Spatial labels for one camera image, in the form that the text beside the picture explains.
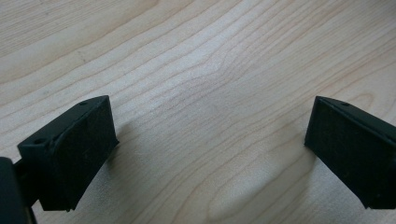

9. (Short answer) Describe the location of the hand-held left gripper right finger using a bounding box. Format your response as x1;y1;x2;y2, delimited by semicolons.
304;95;396;210

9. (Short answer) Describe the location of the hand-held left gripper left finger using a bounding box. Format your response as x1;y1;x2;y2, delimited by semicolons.
17;94;120;213

